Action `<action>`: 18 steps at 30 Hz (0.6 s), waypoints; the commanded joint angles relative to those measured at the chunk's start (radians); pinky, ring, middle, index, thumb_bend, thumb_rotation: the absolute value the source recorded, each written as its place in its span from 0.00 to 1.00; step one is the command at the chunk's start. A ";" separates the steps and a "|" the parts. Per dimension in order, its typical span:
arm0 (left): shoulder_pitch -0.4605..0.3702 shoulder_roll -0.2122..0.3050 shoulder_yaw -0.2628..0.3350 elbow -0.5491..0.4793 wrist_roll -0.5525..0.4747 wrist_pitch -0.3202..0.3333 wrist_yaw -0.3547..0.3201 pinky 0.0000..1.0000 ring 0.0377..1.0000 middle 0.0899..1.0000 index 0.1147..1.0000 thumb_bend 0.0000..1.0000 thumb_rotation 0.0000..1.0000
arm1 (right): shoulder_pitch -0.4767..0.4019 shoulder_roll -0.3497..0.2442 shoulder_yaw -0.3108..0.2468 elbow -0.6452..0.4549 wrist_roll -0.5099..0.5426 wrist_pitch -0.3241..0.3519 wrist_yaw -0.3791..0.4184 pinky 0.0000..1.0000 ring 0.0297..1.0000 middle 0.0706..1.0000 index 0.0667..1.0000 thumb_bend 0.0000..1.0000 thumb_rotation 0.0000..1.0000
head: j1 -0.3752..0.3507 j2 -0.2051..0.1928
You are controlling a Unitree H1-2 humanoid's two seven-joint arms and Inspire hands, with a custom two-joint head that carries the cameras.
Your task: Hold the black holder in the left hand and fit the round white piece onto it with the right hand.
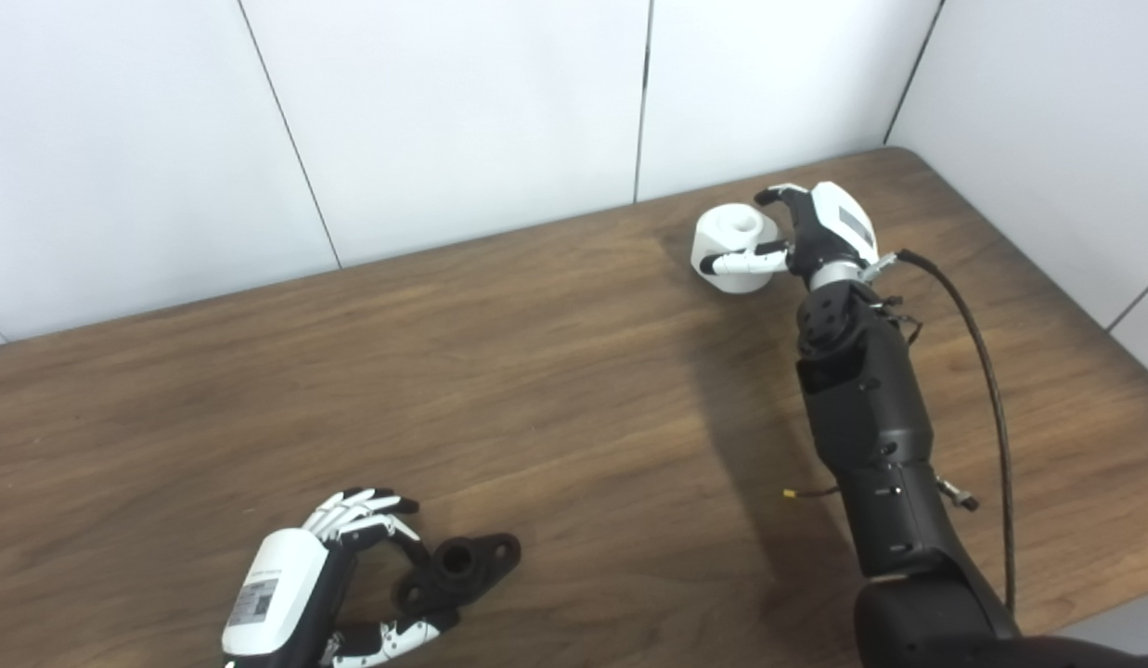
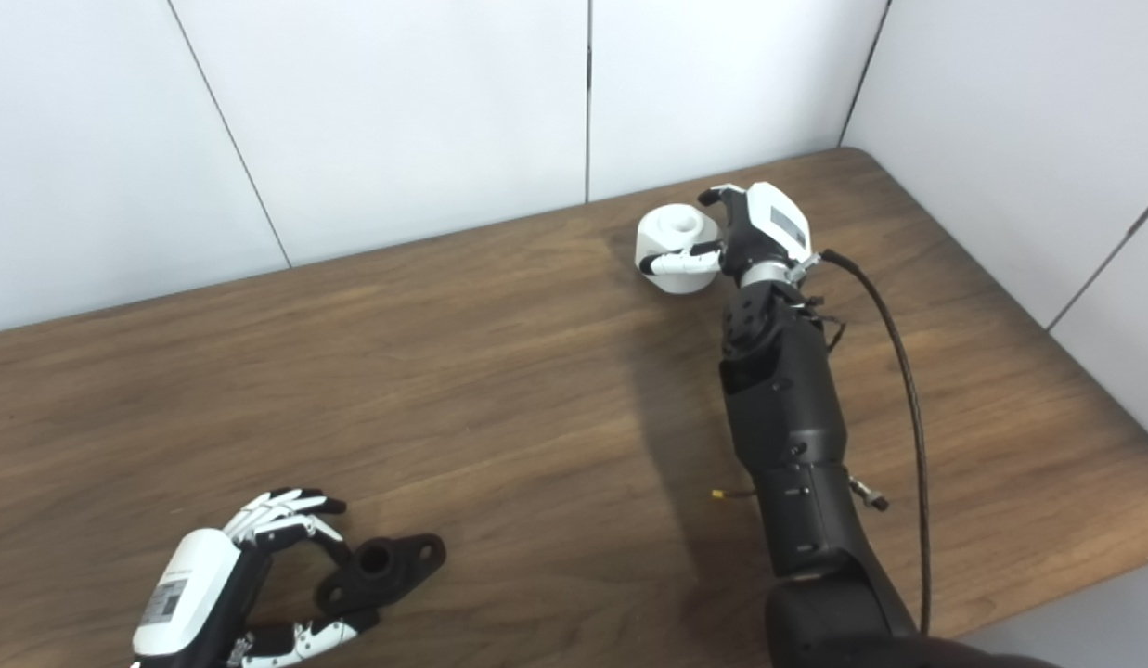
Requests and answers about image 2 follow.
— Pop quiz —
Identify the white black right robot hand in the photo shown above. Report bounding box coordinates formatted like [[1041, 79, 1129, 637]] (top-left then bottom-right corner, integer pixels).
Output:
[[640, 182, 813, 284]]

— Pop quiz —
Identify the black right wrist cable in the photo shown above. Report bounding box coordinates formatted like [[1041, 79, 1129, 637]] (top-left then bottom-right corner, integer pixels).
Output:
[[819, 249, 934, 636]]

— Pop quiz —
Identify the black flanged holder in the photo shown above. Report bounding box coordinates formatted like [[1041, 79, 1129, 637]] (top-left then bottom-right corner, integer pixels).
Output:
[[315, 533, 447, 617]]

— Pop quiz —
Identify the round white piece with holes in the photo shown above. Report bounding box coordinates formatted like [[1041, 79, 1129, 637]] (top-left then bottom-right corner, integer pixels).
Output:
[[636, 204, 723, 295]]

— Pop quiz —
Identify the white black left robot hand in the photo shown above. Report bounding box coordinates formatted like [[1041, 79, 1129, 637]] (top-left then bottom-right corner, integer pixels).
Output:
[[131, 488, 381, 668]]

